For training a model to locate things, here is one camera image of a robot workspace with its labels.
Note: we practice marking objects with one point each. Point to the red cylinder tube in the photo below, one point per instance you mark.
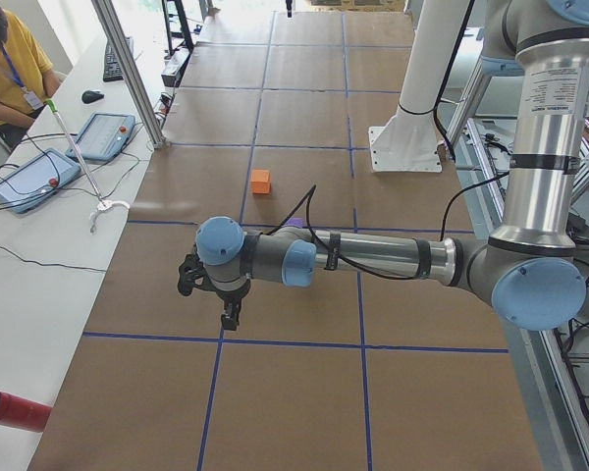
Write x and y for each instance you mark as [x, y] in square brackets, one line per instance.
[21, 413]

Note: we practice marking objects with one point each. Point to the person in yellow shirt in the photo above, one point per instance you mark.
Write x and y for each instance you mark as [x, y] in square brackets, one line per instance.
[27, 78]

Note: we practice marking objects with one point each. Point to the far blue teach pendant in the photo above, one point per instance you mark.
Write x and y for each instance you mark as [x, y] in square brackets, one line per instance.
[104, 135]

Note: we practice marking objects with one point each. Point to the white pedestal column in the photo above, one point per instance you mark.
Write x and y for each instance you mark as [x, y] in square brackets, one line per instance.
[408, 141]

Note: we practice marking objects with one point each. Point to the purple foam block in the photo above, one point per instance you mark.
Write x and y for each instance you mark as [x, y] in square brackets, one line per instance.
[294, 222]

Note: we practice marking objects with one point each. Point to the blue teach pendant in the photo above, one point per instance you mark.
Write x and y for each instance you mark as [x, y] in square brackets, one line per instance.
[104, 135]
[37, 180]

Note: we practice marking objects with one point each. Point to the black computer mouse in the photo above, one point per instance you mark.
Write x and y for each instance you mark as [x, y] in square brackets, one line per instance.
[90, 96]

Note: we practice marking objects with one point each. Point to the near blue teach pendant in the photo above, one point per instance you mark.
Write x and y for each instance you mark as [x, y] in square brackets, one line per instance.
[37, 180]

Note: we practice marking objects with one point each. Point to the silver grabber stick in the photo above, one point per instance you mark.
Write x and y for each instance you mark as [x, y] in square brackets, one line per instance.
[104, 204]

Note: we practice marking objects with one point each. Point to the aluminium frame post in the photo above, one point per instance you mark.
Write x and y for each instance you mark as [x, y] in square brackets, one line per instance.
[112, 27]

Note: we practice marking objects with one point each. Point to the black keyboard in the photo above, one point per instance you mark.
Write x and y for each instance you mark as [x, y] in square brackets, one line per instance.
[111, 66]

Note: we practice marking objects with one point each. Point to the orange foam block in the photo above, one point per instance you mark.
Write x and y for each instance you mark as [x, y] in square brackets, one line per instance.
[260, 181]

